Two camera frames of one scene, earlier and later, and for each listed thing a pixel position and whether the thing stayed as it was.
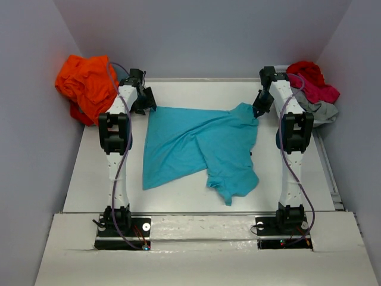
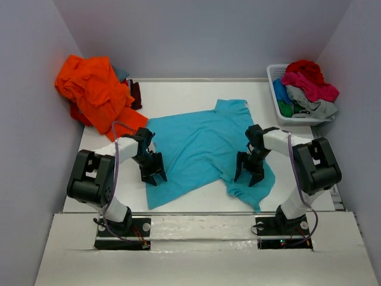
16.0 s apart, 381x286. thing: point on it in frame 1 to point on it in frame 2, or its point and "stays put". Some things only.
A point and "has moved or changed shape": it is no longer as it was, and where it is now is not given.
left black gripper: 149,102 to 158,168
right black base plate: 270,237 stays put
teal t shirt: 180,141 has moved or changed shape
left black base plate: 140,235 stays put
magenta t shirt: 314,92 stays put
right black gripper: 258,106 to 258,172
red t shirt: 308,70 stays put
